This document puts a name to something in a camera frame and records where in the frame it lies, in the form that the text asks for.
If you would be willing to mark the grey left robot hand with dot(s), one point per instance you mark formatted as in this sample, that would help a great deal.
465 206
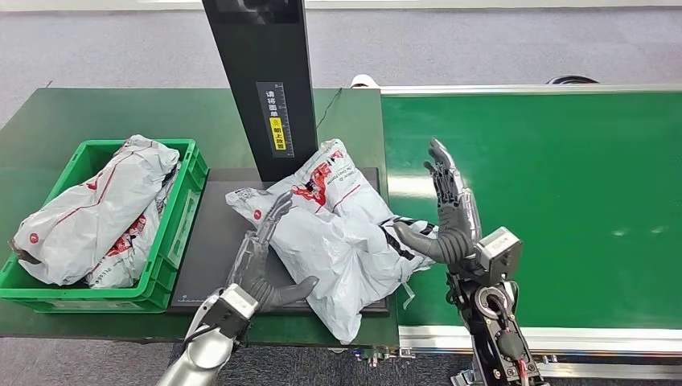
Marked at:
255 271

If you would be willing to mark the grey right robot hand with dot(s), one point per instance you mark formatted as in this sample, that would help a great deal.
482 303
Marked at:
453 234

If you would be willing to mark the grey mailer bag package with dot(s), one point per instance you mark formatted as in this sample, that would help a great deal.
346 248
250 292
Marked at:
330 240

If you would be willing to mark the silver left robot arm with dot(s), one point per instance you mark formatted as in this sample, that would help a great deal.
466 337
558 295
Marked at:
205 354

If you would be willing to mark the green conveyor belt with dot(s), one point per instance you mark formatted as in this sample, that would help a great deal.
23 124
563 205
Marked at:
586 186

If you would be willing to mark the green plastic crate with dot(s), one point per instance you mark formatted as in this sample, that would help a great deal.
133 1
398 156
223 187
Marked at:
165 250

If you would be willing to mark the grey mailer bag red print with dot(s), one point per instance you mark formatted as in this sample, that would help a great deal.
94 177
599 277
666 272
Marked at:
128 242

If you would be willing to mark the metal connector fittings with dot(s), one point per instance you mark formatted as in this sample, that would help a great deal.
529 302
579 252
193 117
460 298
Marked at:
375 356

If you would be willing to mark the ruler label with yellow sticker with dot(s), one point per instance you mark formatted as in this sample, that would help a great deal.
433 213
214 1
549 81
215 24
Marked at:
277 120

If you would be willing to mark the large grey mailer bag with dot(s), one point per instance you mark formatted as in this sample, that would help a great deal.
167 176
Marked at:
90 213

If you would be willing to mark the small white object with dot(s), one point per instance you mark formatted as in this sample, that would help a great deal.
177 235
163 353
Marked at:
365 81

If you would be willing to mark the black scanner column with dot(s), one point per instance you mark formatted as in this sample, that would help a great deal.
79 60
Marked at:
266 53

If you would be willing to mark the black scanner base plate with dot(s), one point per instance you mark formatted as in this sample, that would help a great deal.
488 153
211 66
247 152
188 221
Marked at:
213 250

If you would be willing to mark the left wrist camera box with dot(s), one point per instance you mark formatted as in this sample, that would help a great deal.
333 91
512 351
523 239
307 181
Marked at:
229 311

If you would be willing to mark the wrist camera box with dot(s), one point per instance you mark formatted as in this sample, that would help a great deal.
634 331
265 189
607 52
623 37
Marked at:
498 253
229 311

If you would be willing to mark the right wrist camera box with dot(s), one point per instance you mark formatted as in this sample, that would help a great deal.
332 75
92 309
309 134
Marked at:
498 253

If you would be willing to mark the aluminium conveyor frame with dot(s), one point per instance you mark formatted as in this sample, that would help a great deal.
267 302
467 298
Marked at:
612 341

